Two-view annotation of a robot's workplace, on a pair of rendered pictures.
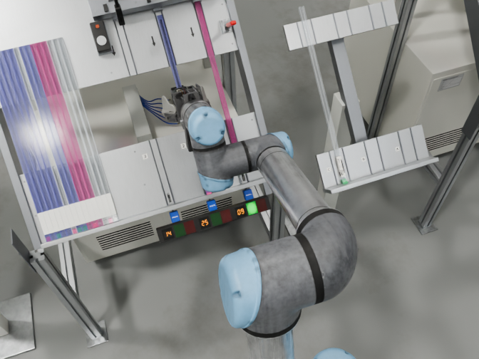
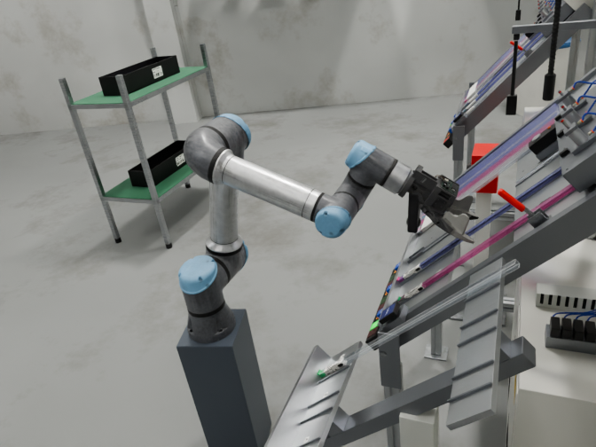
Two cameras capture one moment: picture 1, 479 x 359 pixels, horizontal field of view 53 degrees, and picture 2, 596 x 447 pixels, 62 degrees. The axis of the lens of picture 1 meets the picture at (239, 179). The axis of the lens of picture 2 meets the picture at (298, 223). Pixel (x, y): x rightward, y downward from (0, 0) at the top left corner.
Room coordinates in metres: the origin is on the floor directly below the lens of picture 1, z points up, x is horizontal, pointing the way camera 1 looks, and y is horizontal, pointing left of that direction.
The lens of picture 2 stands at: (1.36, -0.90, 1.54)
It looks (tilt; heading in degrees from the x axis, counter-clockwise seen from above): 28 degrees down; 133
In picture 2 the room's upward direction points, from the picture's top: 8 degrees counter-clockwise
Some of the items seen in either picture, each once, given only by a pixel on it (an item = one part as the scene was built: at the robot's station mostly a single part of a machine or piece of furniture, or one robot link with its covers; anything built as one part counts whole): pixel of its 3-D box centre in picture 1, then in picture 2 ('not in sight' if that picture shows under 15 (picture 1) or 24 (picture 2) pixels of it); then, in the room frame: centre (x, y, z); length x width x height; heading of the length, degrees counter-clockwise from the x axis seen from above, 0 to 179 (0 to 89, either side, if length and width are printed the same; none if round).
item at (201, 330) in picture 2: not in sight; (208, 314); (0.28, -0.19, 0.60); 0.15 x 0.15 x 0.10
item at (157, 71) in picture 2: not in sight; (142, 74); (-1.49, 0.96, 1.01); 0.57 x 0.17 x 0.11; 107
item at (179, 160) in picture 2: not in sight; (166, 161); (-1.49, 0.96, 0.41); 0.57 x 0.17 x 0.11; 107
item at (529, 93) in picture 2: not in sight; (543, 76); (0.14, 3.93, 0.31); 0.52 x 0.51 x 0.63; 121
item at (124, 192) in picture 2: not in sight; (160, 142); (-1.49, 0.96, 0.55); 0.91 x 0.46 x 1.10; 107
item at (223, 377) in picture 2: not in sight; (229, 388); (0.28, -0.19, 0.28); 0.18 x 0.18 x 0.55; 31
